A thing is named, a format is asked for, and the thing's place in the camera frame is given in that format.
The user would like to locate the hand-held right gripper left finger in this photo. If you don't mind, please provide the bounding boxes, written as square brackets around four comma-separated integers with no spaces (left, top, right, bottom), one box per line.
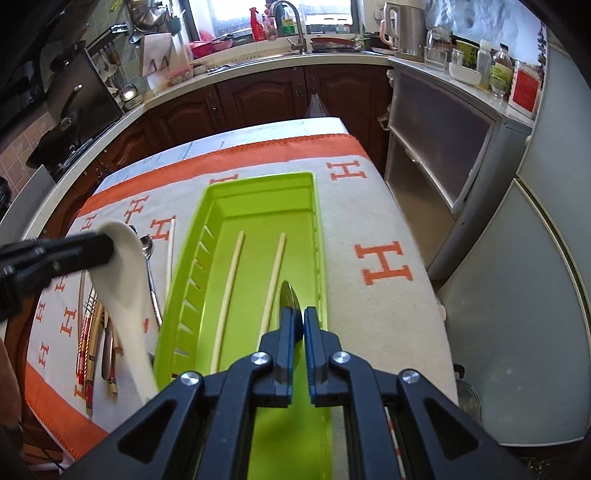
[60,307,305,480]

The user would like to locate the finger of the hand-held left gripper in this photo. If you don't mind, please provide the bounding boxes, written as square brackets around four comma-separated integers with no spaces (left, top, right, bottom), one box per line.
[0,230,115,321]

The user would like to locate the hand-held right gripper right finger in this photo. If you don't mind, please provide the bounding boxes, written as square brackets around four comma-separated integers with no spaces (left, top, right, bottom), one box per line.
[304,308,536,480]

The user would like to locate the white ceramic spoon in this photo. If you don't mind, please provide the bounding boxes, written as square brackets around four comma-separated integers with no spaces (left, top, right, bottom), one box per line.
[88,219,160,402]

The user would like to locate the green plastic utensil tray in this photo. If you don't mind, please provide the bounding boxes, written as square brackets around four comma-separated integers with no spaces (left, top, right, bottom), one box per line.
[154,172,334,480]

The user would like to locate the red patterned chopstick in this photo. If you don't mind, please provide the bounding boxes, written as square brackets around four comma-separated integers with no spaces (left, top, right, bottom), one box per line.
[76,271,93,388]
[84,295,105,416]

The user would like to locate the pale wooden chopstick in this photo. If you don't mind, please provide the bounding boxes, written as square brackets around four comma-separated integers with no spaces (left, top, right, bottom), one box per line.
[259,233,287,344]
[211,231,245,374]
[165,218,177,296]

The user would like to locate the small metal spoon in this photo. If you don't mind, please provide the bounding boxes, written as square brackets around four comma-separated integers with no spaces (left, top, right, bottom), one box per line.
[140,234,163,330]

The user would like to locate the black wok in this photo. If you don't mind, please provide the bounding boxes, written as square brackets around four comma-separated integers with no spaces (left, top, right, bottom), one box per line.
[25,83,98,169]

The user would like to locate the orange and white printed blanket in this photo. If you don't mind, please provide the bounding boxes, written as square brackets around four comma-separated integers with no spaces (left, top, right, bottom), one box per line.
[25,117,458,462]

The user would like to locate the steel pot lid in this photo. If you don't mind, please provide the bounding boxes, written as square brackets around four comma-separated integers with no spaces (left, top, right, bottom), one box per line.
[455,364,483,425]

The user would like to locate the white kitchen countertop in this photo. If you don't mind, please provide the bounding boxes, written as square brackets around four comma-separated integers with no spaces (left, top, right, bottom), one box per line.
[0,51,398,241]

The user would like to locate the wooden cutting board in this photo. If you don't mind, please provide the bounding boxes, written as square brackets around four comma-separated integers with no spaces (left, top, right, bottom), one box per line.
[139,32,192,90]

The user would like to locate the hanging plastic bag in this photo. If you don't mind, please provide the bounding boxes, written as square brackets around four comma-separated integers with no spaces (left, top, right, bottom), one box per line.
[302,92,331,120]

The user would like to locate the brown wooden kitchen cabinets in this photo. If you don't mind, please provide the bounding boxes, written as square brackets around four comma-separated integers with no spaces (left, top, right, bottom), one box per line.
[60,65,393,204]

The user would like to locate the red plastic basin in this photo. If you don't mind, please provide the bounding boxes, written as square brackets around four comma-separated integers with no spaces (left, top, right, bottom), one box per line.
[189,41,234,58]

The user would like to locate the grey frosted door cabinet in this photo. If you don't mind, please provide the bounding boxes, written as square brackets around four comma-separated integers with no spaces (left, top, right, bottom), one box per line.
[383,55,536,222]

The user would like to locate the kitchen window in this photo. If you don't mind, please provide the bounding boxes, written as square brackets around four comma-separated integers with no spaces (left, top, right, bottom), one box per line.
[189,0,370,42]

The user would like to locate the red spray bottle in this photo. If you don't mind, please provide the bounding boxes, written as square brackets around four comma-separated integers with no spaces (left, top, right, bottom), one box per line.
[249,7,266,42]

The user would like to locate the red frying pan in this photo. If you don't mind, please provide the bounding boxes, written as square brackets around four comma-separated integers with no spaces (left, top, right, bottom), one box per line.
[310,37,365,51]

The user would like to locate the white bowl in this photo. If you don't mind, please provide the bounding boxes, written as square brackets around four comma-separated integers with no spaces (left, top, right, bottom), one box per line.
[449,62,483,86]

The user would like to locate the steel kitchen faucet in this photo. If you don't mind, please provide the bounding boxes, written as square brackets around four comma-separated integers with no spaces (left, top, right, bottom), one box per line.
[269,0,308,54]

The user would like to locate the glass jar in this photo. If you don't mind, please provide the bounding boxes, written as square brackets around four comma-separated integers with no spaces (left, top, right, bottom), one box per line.
[424,28,453,72]

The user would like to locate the clear plastic bottle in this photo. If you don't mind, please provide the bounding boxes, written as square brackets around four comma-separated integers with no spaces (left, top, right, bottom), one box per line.
[478,41,495,90]

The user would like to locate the steel electric kettle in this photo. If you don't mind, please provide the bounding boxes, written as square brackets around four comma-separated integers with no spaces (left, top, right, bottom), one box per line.
[381,2,428,63]

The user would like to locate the green label plastic bottle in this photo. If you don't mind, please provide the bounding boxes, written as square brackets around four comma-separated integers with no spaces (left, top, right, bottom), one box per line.
[489,44,513,100]

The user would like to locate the red label box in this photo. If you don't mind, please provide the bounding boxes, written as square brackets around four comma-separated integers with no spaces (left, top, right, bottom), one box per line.
[508,60,543,118]

